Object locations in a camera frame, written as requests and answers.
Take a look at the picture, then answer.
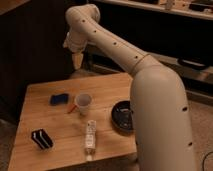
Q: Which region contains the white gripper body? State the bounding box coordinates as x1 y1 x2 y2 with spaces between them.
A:
63 30 87 53

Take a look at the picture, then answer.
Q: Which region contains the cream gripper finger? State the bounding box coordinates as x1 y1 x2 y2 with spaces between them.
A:
72 53 83 70

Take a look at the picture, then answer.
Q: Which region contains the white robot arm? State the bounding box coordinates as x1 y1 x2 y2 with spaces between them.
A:
66 4 196 171

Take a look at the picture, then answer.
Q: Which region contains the blue eraser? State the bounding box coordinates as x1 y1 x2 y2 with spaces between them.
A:
50 93 69 106

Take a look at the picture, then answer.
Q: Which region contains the white plastic cup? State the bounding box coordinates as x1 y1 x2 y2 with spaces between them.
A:
74 93 92 116

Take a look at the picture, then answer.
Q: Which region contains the orange pen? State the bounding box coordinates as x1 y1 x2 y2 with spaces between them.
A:
67 104 77 114

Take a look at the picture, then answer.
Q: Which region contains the wooden table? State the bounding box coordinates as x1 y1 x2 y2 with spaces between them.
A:
8 73 136 171

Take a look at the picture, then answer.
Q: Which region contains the white remote control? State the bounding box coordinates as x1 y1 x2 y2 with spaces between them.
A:
85 120 96 155

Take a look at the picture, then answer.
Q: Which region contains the black round bowl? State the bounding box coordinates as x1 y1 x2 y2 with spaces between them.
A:
111 101 134 134

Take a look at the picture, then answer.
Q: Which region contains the black white striped box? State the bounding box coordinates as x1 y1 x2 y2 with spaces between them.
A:
31 129 53 149

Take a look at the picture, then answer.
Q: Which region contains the black handle on shelf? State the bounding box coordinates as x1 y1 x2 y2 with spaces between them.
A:
177 59 210 70

